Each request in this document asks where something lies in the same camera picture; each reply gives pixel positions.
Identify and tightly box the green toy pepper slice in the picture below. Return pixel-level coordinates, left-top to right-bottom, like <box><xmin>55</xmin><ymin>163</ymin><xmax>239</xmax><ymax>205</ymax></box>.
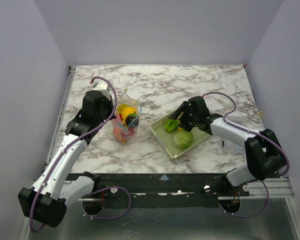
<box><xmin>164</xmin><ymin>118</ymin><xmax>180</xmax><ymax>133</ymax></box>

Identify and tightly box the yellow green toy pepper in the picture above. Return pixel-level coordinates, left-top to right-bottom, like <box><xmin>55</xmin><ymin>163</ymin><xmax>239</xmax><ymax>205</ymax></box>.
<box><xmin>116</xmin><ymin>104</ymin><xmax>129</xmax><ymax>115</ymax></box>

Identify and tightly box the orange yellow toy fruit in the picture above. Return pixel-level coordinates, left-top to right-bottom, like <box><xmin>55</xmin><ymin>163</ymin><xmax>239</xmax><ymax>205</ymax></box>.
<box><xmin>121</xmin><ymin>106</ymin><xmax>137</xmax><ymax>120</ymax></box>

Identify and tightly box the clear zip top bag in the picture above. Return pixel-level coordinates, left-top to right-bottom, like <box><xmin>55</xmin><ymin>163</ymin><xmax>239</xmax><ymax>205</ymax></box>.
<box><xmin>111</xmin><ymin>88</ymin><xmax>142</xmax><ymax>145</ymax></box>

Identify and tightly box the dark purple toy mangosteen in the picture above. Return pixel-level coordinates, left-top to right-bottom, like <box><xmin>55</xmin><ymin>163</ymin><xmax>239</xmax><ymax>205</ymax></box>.
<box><xmin>124</xmin><ymin>114</ymin><xmax>139</xmax><ymax>129</ymax></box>

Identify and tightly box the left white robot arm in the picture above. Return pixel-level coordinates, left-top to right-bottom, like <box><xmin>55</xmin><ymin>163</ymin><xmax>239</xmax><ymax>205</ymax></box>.
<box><xmin>17</xmin><ymin>90</ymin><xmax>118</xmax><ymax>233</ymax></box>

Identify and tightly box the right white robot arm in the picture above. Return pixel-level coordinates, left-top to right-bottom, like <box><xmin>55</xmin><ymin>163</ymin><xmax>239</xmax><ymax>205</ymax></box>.
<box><xmin>169</xmin><ymin>96</ymin><xmax>290</xmax><ymax>196</ymax></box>

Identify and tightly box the yellow toy banana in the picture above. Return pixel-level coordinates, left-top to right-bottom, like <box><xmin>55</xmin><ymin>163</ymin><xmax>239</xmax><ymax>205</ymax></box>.
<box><xmin>177</xmin><ymin>111</ymin><xmax>184</xmax><ymax>131</ymax></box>

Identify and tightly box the green perforated plastic basket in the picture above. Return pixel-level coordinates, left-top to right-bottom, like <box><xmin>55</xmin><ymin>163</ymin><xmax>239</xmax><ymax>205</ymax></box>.
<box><xmin>150</xmin><ymin>112</ymin><xmax>210</xmax><ymax>159</ymax></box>

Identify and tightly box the green toy cabbage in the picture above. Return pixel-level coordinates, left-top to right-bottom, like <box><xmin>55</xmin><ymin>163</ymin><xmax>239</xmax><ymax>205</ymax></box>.
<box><xmin>173</xmin><ymin>130</ymin><xmax>194</xmax><ymax>150</ymax></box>

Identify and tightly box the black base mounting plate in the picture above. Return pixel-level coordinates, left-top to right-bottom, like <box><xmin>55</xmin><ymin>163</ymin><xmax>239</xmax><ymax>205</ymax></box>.
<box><xmin>66</xmin><ymin>171</ymin><xmax>249</xmax><ymax>211</ymax></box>

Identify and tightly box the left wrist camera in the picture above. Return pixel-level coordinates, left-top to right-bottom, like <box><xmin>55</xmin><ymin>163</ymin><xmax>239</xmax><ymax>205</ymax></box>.
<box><xmin>90</xmin><ymin>79</ymin><xmax>111</xmax><ymax>92</ymax></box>

